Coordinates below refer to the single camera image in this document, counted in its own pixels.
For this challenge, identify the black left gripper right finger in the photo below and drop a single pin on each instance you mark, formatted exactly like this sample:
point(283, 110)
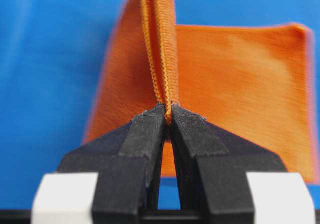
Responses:
point(211, 165)

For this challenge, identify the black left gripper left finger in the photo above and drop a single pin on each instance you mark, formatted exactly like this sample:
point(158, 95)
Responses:
point(128, 162)

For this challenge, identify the orange towel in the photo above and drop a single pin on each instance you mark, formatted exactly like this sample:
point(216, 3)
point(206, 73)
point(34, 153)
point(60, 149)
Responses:
point(255, 82)

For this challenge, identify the blue table cloth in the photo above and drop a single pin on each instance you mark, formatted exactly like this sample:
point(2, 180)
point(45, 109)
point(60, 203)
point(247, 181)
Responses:
point(51, 58)

